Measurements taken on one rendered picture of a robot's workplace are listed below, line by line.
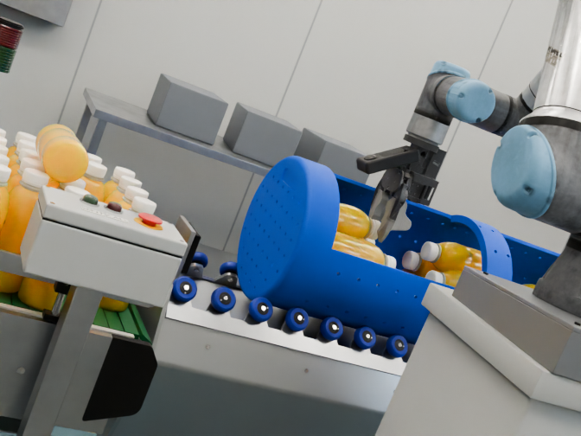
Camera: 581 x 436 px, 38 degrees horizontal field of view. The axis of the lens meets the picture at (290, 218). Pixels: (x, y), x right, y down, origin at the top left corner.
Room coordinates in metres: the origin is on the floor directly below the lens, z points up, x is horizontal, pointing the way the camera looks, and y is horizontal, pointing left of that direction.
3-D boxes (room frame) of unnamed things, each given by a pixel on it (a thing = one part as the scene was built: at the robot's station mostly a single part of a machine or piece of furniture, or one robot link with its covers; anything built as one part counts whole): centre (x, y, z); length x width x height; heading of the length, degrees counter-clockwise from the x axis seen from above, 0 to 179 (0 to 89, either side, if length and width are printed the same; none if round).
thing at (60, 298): (1.21, 0.27, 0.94); 0.03 x 0.02 x 0.08; 115
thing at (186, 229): (1.50, 0.16, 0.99); 0.10 x 0.02 x 0.12; 25
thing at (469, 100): (1.56, -0.23, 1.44); 0.11 x 0.11 x 0.08; 17
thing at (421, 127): (1.66, -0.18, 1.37); 0.08 x 0.08 x 0.05
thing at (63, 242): (1.15, 0.23, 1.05); 0.20 x 0.10 x 0.10; 115
